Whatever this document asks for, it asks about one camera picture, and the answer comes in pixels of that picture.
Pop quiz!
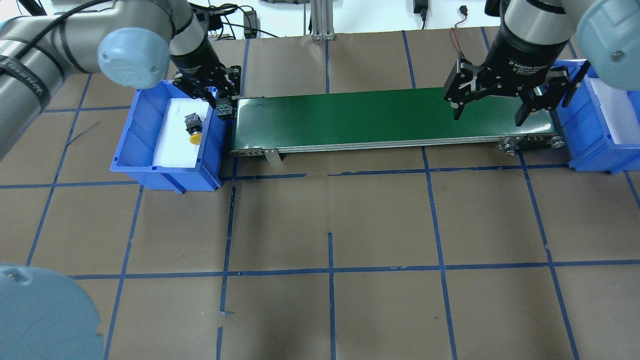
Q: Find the green conveyor belt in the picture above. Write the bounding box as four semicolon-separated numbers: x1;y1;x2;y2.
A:
230;88;561;158

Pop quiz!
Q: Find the white foam pad right bin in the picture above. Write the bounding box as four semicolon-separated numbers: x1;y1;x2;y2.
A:
590;78;640;145

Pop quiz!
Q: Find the right blue plastic bin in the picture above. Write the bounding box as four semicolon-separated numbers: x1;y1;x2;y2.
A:
556;67;640;174

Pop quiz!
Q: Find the red push button switch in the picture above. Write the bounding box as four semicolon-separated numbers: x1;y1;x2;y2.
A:
215;98;237;121

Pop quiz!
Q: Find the blue plastic bin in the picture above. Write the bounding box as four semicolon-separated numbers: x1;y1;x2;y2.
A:
556;67;640;174
110;80;227;193

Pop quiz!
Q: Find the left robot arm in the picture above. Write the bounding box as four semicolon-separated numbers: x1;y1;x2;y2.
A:
1;0;241;360

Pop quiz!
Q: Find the left blue plastic bin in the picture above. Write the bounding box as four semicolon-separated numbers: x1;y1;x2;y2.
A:
110;80;227;193

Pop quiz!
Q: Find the white foam pad left bin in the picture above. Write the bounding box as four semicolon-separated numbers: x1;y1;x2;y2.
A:
151;98;210;169

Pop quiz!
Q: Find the white foam pad bin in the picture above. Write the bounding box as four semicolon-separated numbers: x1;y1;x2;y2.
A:
151;98;210;169
590;78;640;145

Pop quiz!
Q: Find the red black conveyor wire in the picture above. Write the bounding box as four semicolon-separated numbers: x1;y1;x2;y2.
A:
450;6;469;55

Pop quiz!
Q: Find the black power adapter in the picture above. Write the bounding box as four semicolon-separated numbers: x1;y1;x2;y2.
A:
243;10;261;39

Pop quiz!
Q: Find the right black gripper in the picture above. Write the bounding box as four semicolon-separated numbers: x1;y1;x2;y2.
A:
443;24;570;126

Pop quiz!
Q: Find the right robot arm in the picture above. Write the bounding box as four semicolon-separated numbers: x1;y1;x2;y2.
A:
443;0;640;126

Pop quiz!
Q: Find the yellow push button switch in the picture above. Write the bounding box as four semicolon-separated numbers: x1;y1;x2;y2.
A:
184;112;204;146

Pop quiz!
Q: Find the aluminium frame post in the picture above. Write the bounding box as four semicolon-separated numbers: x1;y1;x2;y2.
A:
310;0;336;41

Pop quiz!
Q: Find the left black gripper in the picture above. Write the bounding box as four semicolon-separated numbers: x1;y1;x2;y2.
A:
173;65;242;110

